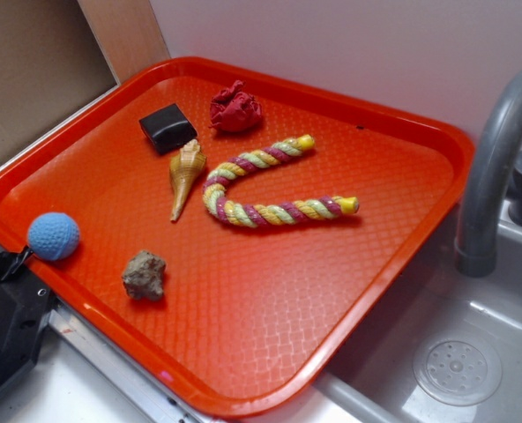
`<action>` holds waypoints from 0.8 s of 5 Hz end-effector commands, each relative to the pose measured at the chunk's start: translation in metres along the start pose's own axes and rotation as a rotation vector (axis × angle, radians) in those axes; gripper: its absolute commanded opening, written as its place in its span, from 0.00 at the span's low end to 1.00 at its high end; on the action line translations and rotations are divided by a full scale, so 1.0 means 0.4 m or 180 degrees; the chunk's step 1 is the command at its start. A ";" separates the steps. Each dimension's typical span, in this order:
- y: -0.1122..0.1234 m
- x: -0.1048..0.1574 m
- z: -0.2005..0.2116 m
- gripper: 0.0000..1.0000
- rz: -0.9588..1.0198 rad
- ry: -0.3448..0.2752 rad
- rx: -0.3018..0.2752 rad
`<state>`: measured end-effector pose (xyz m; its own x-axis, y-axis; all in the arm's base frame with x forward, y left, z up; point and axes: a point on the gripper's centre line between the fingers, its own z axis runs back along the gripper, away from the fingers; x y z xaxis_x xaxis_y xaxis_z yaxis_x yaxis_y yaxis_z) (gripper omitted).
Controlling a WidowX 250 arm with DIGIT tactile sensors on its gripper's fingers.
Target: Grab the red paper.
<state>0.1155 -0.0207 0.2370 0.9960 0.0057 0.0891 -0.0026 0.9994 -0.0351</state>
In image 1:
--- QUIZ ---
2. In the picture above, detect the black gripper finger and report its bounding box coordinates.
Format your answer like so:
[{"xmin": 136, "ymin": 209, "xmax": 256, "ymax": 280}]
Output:
[{"xmin": 0, "ymin": 246, "xmax": 34, "ymax": 282}]

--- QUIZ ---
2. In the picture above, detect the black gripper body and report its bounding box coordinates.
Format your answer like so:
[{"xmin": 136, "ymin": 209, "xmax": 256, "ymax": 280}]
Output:
[{"xmin": 0, "ymin": 269, "xmax": 55, "ymax": 397}]

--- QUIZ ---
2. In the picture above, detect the blue dimpled ball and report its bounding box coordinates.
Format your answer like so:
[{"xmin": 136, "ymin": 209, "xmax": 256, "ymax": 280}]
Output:
[{"xmin": 27, "ymin": 212, "xmax": 80, "ymax": 261}]

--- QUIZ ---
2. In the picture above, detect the grey brown rock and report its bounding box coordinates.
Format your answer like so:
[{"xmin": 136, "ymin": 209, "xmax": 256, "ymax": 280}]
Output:
[{"xmin": 122, "ymin": 250, "xmax": 167, "ymax": 301}]

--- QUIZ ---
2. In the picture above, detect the tan spiral seashell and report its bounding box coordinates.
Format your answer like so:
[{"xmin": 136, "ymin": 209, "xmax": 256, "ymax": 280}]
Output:
[{"xmin": 169, "ymin": 138, "xmax": 207, "ymax": 222}]

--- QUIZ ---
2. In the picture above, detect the brown cardboard panel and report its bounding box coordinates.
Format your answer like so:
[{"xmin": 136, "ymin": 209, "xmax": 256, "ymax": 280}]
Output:
[{"xmin": 0, "ymin": 1, "xmax": 116, "ymax": 166}]

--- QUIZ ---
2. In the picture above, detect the black rectangular block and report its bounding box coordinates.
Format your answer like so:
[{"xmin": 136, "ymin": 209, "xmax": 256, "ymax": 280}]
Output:
[{"xmin": 139, "ymin": 104, "xmax": 198, "ymax": 155}]

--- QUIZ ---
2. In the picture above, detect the orange plastic tray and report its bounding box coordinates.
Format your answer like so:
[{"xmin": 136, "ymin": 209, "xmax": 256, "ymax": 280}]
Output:
[{"xmin": 0, "ymin": 57, "xmax": 474, "ymax": 418}]

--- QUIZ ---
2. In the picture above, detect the grey plastic sink basin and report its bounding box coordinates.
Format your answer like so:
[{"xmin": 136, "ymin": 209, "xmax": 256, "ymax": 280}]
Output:
[{"xmin": 316, "ymin": 214, "xmax": 522, "ymax": 422}]

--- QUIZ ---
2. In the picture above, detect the sink drain strainer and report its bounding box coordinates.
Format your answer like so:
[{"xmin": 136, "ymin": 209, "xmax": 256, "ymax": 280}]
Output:
[{"xmin": 413, "ymin": 331, "xmax": 503, "ymax": 406}]

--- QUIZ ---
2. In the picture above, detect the grey plastic faucet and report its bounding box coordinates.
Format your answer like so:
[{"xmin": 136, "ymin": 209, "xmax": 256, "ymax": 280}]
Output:
[{"xmin": 454, "ymin": 71, "xmax": 522, "ymax": 277}]

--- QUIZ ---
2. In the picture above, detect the multicolour braided rope toy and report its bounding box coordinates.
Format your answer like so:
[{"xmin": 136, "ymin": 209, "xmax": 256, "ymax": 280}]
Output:
[{"xmin": 202, "ymin": 135, "xmax": 360, "ymax": 228}]

